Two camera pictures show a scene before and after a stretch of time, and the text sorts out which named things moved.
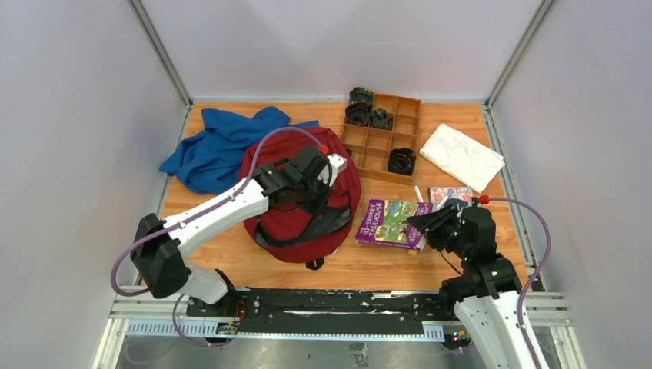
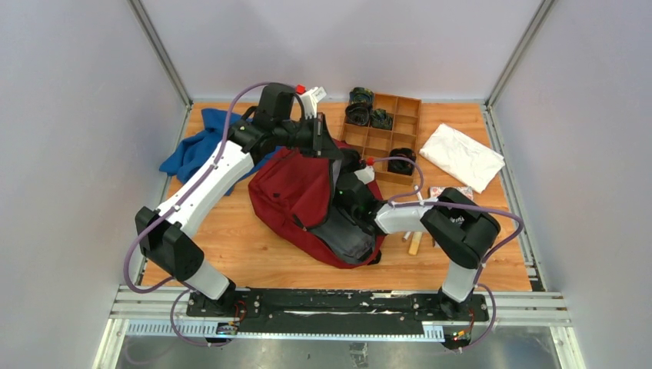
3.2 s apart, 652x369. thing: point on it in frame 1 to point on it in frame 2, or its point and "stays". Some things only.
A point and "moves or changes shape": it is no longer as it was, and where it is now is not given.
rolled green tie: [379, 118] stays
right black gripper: [431, 224] to [337, 203]
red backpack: [303, 234] moves or changes shape
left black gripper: [316, 191] to [317, 135]
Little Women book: [439, 194] stays
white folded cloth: [464, 156] stays
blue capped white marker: [418, 194] stays
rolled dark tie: [357, 114] stays
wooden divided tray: [370, 147] stays
